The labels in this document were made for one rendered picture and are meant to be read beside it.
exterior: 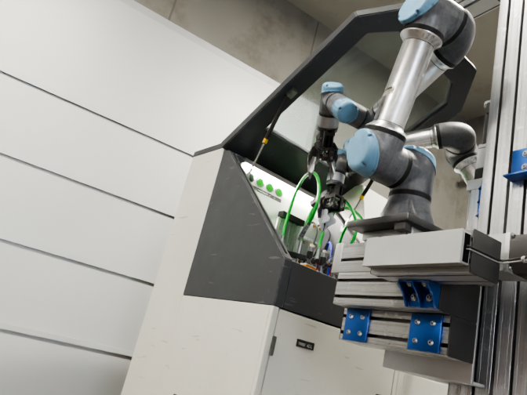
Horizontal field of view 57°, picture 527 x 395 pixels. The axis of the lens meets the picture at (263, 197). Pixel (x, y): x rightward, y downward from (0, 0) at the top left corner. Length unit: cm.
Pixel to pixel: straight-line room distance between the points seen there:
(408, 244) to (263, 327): 67
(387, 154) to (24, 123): 233
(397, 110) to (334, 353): 89
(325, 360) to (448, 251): 87
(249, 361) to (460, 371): 66
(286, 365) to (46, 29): 252
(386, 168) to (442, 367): 51
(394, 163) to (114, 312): 221
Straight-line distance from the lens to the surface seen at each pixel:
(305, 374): 171
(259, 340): 160
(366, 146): 129
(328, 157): 176
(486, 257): 105
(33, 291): 305
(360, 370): 191
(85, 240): 310
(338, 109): 158
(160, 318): 217
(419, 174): 138
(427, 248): 105
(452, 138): 193
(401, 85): 137
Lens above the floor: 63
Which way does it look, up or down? 18 degrees up
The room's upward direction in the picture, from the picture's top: 14 degrees clockwise
